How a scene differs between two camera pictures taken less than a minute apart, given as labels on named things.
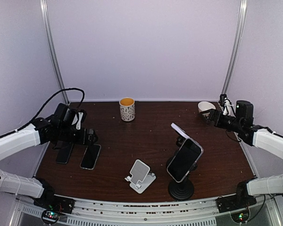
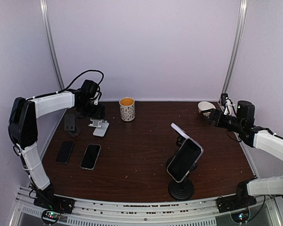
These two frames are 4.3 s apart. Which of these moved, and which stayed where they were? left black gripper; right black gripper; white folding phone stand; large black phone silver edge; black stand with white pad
Moved: white folding phone stand; left black gripper
Stayed: right black gripper; large black phone silver edge; black stand with white pad
